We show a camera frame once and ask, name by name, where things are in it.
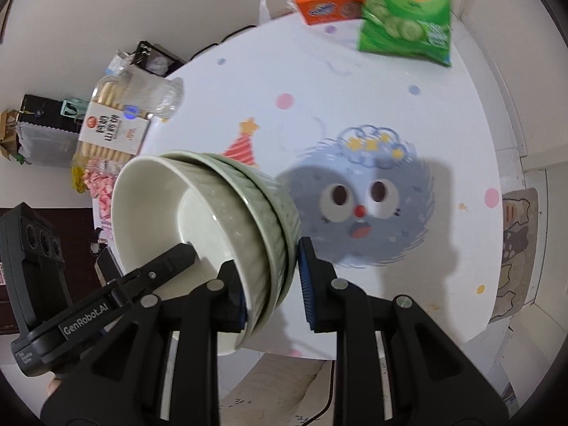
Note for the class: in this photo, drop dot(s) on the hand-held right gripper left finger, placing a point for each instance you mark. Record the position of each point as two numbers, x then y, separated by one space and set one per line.
208 301

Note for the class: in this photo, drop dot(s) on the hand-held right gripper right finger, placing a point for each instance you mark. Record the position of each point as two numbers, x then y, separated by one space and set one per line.
306 284

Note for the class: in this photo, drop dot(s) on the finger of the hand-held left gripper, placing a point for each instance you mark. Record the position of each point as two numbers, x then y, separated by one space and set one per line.
168 264

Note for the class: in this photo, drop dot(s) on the cream ceramic bowl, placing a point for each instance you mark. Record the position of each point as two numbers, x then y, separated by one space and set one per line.
146 230

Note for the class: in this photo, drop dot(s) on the green ceramic bowl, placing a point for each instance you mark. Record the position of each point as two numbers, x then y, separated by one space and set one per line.
274 248
293 230

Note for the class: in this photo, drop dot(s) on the black smartphone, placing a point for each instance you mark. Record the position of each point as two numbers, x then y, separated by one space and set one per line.
108 264

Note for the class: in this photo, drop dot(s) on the pink marshmallow bag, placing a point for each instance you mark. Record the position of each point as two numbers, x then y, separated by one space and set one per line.
102 191

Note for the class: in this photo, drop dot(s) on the yellow plastic bag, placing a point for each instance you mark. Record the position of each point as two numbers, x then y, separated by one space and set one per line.
79 179

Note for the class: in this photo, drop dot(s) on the clear biscuit tray pack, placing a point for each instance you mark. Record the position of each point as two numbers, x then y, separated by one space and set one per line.
111 133

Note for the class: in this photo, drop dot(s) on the brown paper bag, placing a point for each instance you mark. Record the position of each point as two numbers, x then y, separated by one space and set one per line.
9 133

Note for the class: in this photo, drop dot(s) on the clear glass cup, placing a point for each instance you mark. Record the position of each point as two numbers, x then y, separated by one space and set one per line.
155 95

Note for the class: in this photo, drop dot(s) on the green white shopping bag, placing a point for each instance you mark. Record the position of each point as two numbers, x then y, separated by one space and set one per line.
73 108

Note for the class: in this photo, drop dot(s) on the printed tablecloth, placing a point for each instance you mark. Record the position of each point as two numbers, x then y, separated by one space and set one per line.
355 111

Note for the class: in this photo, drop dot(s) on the brown floor mat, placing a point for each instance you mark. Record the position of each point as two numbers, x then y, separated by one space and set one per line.
517 253

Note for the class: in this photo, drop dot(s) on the orange biscuit box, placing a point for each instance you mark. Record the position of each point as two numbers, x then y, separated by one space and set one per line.
328 0

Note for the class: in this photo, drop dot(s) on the green chips bag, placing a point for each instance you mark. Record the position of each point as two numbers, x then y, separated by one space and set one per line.
404 13

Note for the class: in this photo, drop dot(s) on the black frame chair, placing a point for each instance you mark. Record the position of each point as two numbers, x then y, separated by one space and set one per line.
155 57

